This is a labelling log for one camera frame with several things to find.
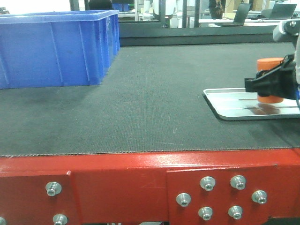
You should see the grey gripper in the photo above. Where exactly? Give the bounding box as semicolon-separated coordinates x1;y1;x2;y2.
244;19;300;99

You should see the orange capacitor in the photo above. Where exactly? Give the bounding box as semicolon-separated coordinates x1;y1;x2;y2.
257;57;284;104

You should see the dark conveyor belt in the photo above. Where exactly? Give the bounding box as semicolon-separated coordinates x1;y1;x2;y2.
0;43;300;157

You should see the blue bin on conveyor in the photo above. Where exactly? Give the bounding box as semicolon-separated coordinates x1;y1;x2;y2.
0;10;120;89

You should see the silver metal tray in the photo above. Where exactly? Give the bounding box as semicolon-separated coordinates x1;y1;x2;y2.
203;88;300;121

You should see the right black laptop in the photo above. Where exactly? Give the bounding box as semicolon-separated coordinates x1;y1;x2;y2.
255;3;297;20

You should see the black laptop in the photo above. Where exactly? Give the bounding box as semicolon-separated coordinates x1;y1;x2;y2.
255;3;297;20
214;3;251;27

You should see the left black laptop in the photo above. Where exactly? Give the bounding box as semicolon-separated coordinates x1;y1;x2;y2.
214;3;251;27

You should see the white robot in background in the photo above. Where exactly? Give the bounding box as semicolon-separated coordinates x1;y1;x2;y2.
142;0;183;28

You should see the red conveyor frame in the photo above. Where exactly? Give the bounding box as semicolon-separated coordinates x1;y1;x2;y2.
0;148;300;225

